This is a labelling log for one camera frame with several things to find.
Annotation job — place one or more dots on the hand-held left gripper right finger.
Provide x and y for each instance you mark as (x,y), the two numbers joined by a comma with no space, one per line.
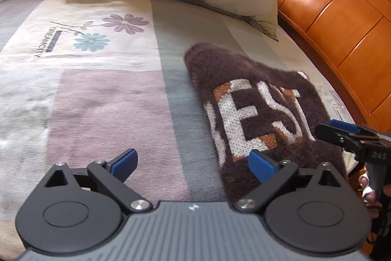
(262,167)

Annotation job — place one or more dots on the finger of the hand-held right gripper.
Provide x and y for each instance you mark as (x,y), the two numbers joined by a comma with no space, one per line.
(345,125)
(328,132)

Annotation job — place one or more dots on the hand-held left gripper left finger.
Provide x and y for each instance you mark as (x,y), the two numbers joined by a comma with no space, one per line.
(122,166)

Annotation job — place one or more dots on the brown knit sweater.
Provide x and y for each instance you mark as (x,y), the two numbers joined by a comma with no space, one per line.
(259,114)

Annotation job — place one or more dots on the person's right hand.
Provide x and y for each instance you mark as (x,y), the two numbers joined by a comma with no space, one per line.
(368,190)

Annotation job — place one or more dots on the striped bed sheet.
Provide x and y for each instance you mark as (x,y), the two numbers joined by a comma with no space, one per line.
(91,80)

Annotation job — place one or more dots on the wooden headboard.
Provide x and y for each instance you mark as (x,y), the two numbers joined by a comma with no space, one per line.
(336,10)

